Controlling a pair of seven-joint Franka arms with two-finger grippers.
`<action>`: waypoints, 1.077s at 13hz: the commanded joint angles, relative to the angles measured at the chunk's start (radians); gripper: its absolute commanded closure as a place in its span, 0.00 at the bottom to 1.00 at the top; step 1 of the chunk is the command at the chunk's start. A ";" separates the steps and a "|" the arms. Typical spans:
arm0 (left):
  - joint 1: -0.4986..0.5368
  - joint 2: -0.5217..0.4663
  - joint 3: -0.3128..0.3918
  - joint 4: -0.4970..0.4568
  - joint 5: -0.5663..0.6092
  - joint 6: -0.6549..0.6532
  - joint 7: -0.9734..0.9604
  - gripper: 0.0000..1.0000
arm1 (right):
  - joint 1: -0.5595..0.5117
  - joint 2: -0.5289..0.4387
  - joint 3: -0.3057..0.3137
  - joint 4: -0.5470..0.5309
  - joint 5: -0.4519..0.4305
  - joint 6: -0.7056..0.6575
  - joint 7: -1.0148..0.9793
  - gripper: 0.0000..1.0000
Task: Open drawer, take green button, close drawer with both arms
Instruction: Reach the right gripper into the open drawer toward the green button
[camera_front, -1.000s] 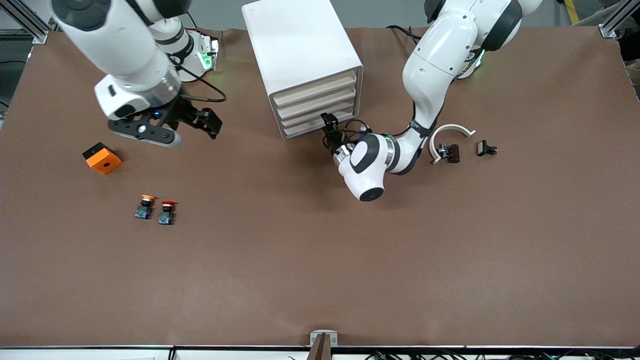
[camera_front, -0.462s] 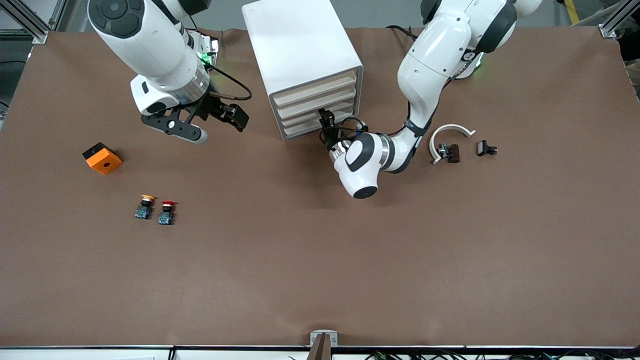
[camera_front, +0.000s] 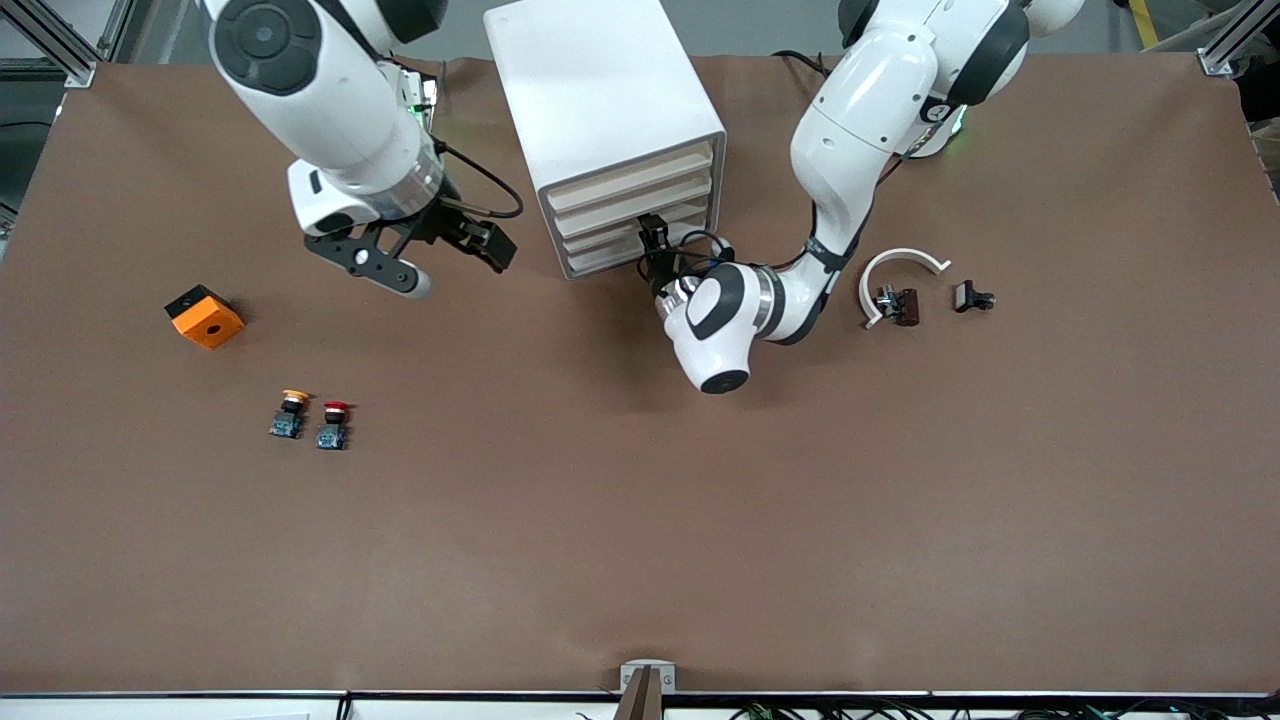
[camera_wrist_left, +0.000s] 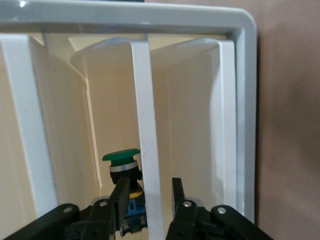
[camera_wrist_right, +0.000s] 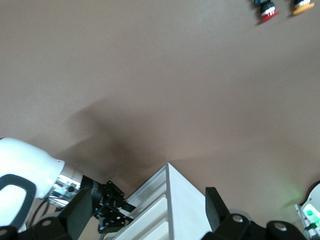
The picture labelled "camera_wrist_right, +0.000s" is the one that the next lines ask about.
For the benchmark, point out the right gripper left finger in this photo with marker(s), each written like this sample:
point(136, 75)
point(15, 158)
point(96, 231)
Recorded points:
point(77, 210)

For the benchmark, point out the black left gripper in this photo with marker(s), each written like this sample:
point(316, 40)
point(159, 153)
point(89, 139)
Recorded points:
point(105, 197)

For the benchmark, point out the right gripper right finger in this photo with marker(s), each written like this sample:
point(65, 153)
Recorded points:
point(215, 210)

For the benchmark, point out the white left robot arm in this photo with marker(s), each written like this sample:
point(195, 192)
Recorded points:
point(25, 160)

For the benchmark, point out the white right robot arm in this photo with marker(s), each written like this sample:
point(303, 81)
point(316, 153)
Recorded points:
point(312, 200)

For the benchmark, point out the red push button switch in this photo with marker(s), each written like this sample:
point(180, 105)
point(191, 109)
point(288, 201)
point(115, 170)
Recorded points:
point(267, 11)

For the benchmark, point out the yellow push button switch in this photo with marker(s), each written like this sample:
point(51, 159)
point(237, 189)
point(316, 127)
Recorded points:
point(303, 7)

